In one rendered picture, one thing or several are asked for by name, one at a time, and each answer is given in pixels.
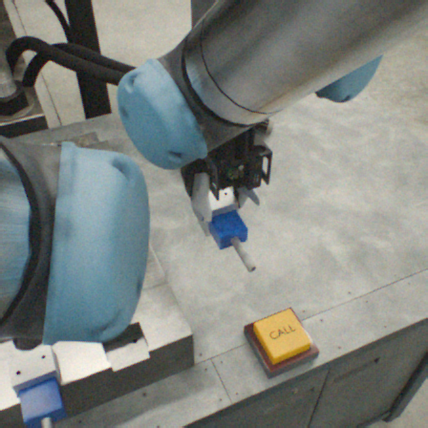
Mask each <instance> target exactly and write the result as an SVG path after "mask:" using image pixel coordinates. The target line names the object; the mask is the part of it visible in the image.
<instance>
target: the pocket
mask: <svg viewBox="0 0 428 428"><path fill-rule="evenodd" d="M101 343H102V347H103V350H104V352H105V355H106V358H107V361H108V362H111V365H112V368H113V371H114V372H115V371H118V370H120V369H122V368H124V367H127V366H129V365H132V364H134V363H137V362H139V361H141V360H143V359H146V358H148V357H150V355H149V352H148V349H147V347H148V346H149V344H148V342H147V340H146V338H145V335H144V332H143V330H142V327H141V325H140V322H136V323H134V324H131V325H128V326H127V328H126V329H125V330H124V332H123V333H122V334H121V335H120V336H119V337H117V338H116V339H114V340H112V341H107V342H101Z"/></svg>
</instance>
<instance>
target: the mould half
mask: <svg viewBox="0 0 428 428"><path fill-rule="evenodd" d="M81 138H86V139H88V145H87V146H80V144H79V140H80V139H81ZM63 141H69V142H73V143H74V145H75V146H76V147H78V148H86V149H93V150H101V151H109V152H114V151H113V149H112V147H111V145H110V143H109V141H108V140H105V141H99V139H98V137H97V135H96V132H91V133H88V134H84V135H80V136H76V137H72V138H69V139H63V140H59V141H55V142H51V143H48V144H44V145H51V146H57V144H58V145H61V143H62V142H63ZM136 322H140V325H141V327H142V330H143V332H144V335H145V338H146V340H147V342H148V344H149V346H148V347H147V349H148V352H149V355H150V357H148V358H146V359H143V360H141V361H139V362H137V363H134V364H132V365H129V366H127V367H124V368H122V369H120V370H118V371H115V372H114V371H113V368H112V365H111V362H108V361H107V358H106V355H105V352H104V350H103V347H102V343H101V342H100V343H96V342H92V343H78V342H57V343H56V344H55V345H53V346H51V347H52V349H53V352H54V353H56V357H57V361H58V365H59V369H60V372H61V376H62V381H60V384H61V387H62V388H63V390H64V392H62V394H63V397H64V401H65V405H66V409H67V413H68V416H67V417H65V418H63V419H61V420H59V421H56V422H54V423H53V425H55V424H57V423H59V422H62V421H64V420H66V419H69V418H71V417H75V416H78V415H79V414H81V413H84V412H86V411H89V410H91V409H93V408H96V407H97V406H100V405H102V404H104V403H107V402H109V401H112V400H114V399H117V398H119V397H121V396H124V395H127V394H129V393H131V392H134V391H135V390H138V389H140V388H142V387H145V386H147V385H150V384H152V383H155V382H157V381H159V380H161V379H163V378H167V377H169V376H172V375H176V374H178V373H180V372H183V371H185V370H188V369H190V368H193V367H195V356H194V341H193V333H192V331H191V329H190V327H189V325H188V323H187V321H186V319H185V316H184V314H183V312H182V309H181V307H180V305H179V302H178V301H177V299H176V297H175V295H174V293H173V290H172V289H171V287H170V285H169V283H168V282H167V280H166V277H165V275H164V273H163V271H162V269H161V265H160V263H159V261H158V258H157V256H156V254H155V252H154V250H153V248H152V247H151V245H150V243H149V248H148V258H147V266H146V271H145V277H144V282H143V286H142V291H141V295H140V299H139V302H138V305H137V308H136V311H135V313H134V315H133V317H132V319H131V321H130V323H129V325H131V324H134V323H136ZM22 353H27V352H24V351H20V350H17V349H16V348H15V346H14V345H13V344H12V338H1V339H0V428H28V427H27V426H26V424H25V423H24V419H23V415H22V409H21V404H20V398H19V397H16V393H15V392H14V390H13V389H12V387H11V381H10V376H9V370H8V364H7V359H10V358H13V357H15V356H18V355H20V354H22Z"/></svg>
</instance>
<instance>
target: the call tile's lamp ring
mask: <svg viewBox="0 0 428 428"><path fill-rule="evenodd" d="M288 309H291V310H292V312H293V313H294V315H295V317H296V318H297V320H298V321H299V323H300V324H301V326H302V327H303V329H304V325H303V324H302V322H301V321H300V319H299V318H298V316H297V315H296V313H295V311H294V310H293V308H292V307H290V308H288ZM286 310H287V309H286ZM281 311H283V310H281ZM281 311H278V312H281ZM278 312H276V313H278ZM276 313H274V314H276ZM274 314H272V315H274ZM270 316H271V315H269V316H268V317H270ZM268 317H265V318H263V319H266V318H268ZM263 319H260V320H258V321H261V320H263ZM258 321H255V322H253V323H250V324H248V325H245V328H246V331H247V333H248V334H249V336H250V338H251V339H252V341H253V342H254V344H255V346H256V348H257V350H258V351H259V353H260V355H261V356H262V358H263V360H264V361H265V363H266V365H267V368H268V371H269V372H270V373H272V372H274V371H276V370H279V369H281V368H283V367H285V366H288V365H289V364H291V363H294V362H296V361H298V360H300V359H303V358H305V357H306V356H309V355H311V354H313V353H317V352H319V350H318V348H317V347H316V345H315V344H314V342H313V341H312V340H311V338H310V336H309V335H308V333H307V332H306V330H305V329H304V332H305V334H306V335H307V337H308V338H309V340H310V345H311V347H312V349H310V350H308V351H305V352H304V353H300V354H298V355H296V356H294V357H292V358H290V359H288V360H285V361H283V362H281V363H278V364H276V365H274V366H271V365H270V363H269V361H268V357H267V355H266V353H265V351H264V350H263V348H262V346H261V344H260V343H259V341H258V339H257V338H256V336H255V335H254V333H253V331H252V329H251V328H253V327H254V323H256V322H258Z"/></svg>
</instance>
